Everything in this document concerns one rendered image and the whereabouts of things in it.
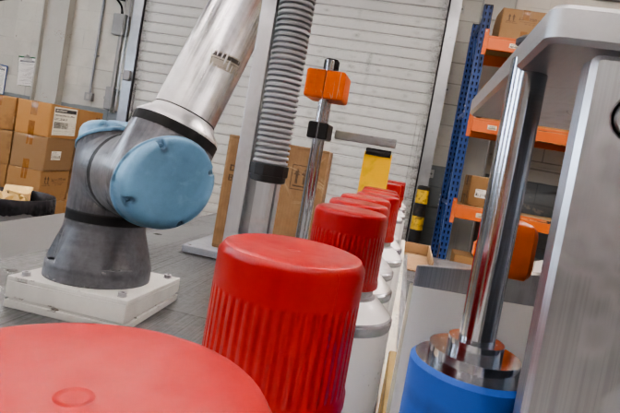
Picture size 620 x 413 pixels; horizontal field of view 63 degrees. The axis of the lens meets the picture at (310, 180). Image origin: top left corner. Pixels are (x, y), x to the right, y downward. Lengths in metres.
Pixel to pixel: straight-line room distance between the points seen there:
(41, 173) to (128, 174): 3.61
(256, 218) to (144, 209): 0.14
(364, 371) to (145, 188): 0.44
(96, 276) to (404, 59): 4.43
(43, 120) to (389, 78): 2.96
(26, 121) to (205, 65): 3.64
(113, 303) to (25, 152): 3.58
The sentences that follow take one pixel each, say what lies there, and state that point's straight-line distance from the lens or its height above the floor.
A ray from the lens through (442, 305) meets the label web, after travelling 0.20.
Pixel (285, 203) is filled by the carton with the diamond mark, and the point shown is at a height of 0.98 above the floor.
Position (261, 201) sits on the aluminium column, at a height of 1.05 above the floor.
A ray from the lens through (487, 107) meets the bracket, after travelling 0.21.
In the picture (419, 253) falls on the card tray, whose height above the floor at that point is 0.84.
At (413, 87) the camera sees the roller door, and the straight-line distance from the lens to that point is 4.93.
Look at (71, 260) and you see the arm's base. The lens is 0.77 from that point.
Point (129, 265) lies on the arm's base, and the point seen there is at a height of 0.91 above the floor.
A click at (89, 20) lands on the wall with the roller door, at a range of 6.10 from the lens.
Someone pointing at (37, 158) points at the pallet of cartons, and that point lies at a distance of 4.21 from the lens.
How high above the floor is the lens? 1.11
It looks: 3 degrees down
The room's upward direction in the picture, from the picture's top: 10 degrees clockwise
